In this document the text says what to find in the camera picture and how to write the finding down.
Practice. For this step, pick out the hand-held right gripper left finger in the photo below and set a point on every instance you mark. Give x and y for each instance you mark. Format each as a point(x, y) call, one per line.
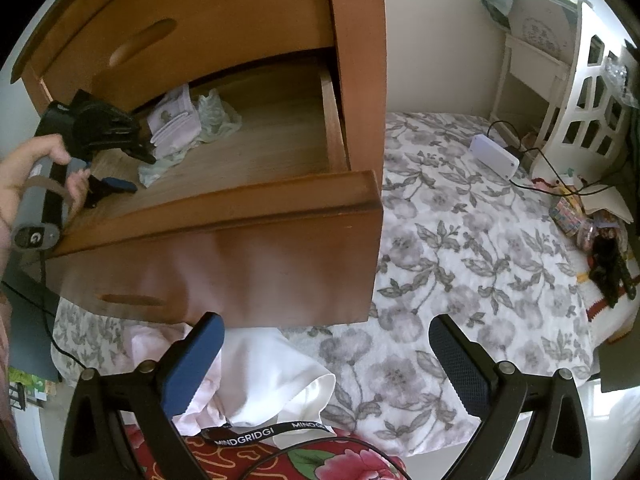
point(195, 360)

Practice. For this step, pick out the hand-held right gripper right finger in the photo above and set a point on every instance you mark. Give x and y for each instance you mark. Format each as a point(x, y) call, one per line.
point(460, 360)

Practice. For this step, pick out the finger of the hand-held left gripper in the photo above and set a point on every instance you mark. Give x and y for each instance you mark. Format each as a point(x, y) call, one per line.
point(142, 152)
point(120, 186)

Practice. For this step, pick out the pink white cloth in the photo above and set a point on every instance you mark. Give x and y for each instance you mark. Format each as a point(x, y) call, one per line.
point(175, 130)

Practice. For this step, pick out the white garment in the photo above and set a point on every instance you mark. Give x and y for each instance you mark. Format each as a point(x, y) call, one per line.
point(260, 375)

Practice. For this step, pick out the pale green lace garment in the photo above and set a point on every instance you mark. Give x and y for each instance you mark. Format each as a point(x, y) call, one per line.
point(220, 120)

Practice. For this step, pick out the wooden drawer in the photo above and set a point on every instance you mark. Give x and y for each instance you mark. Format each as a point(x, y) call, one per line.
point(225, 10)
point(250, 270)

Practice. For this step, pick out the person's left forearm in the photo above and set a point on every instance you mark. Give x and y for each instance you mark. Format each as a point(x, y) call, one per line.
point(4, 245)

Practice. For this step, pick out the person's left hand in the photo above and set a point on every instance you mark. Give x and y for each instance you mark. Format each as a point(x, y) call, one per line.
point(30, 157)

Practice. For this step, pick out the grey floral bed quilt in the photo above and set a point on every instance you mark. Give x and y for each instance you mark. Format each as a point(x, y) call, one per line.
point(450, 270)

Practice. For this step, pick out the cream knit blanket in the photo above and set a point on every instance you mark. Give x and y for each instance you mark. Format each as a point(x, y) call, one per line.
point(605, 325)

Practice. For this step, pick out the red floral blanket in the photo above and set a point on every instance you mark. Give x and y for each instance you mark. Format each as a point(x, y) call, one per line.
point(310, 465)

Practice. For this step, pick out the dark board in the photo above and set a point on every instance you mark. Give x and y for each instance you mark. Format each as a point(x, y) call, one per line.
point(620, 367)

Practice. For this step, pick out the green printed box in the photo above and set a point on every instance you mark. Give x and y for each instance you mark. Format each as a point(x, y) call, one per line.
point(35, 385)

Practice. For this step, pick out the closed wooden drawer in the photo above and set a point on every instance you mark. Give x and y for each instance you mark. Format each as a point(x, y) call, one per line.
point(225, 10)

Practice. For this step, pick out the black stuffed toy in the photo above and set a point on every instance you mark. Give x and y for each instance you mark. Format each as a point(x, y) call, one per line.
point(607, 270)

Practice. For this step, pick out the pink patterned jar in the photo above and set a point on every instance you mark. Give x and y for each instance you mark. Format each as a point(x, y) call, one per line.
point(586, 235)

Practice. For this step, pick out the white rectangular device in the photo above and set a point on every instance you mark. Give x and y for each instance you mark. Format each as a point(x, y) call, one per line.
point(492, 156)

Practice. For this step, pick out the beige paper pad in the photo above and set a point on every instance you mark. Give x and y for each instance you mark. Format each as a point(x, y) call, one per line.
point(605, 205)

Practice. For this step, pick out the wooden nightstand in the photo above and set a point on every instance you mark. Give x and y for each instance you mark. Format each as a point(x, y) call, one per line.
point(360, 60)

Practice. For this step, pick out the white lattice rack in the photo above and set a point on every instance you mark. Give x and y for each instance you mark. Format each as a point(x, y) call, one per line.
point(555, 120)

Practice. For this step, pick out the clear plastic bag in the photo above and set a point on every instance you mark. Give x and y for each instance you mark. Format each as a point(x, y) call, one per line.
point(615, 75)

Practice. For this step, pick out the grey board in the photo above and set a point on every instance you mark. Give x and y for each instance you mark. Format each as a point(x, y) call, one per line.
point(540, 25)

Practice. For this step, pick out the pale green cloth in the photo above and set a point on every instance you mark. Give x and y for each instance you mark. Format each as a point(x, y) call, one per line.
point(495, 0)

